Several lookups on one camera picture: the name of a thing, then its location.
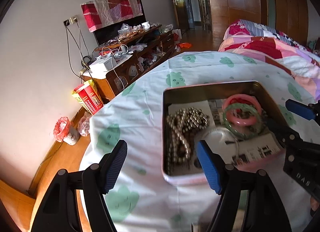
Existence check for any hanging black cable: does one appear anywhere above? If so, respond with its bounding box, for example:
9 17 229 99
65 21 94 82

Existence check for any printed paper sheet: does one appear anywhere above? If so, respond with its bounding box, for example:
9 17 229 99
164 99 282 172

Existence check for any thin silver hoop bangle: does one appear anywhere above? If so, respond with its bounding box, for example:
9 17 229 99
201 126 239 165

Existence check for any white green cloud bedsheet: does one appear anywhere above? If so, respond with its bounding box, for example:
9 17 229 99
80 51 319 231

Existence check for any red patchwork cloth cover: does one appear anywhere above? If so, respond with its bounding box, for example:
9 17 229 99
81 0 143 32

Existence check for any cream pearl necklace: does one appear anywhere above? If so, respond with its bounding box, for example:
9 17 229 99
166 114 193 173

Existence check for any green jade bangle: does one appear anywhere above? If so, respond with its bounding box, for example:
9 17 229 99
223 103 263 139

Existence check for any white box on cabinet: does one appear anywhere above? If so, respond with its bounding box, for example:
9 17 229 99
89 56 117 73

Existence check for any pink patchwork quilt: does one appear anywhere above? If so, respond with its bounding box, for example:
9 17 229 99
219 19 319 100

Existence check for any wooden tv cabinet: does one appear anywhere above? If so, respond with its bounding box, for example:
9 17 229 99
82 25 175 101

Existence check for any white mug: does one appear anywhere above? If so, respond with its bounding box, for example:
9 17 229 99
142 22 151 30

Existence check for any pink rectangular tin box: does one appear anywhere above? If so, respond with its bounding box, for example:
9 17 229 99
162 81 287 186

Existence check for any clear plastic bag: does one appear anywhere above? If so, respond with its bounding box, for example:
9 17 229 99
78 112 92 137

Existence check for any small red-lined trash bin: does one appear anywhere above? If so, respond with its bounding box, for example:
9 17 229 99
53 117 79 146

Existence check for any black television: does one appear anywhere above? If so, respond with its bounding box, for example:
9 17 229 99
93 0 146 44

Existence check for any wooden wardrobe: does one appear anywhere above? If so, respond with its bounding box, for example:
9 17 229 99
209 0 309 45

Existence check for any wall power socket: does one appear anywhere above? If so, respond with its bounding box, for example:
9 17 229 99
63 16 78 27

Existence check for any pink bangle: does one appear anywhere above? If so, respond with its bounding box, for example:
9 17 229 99
222 94 262 127

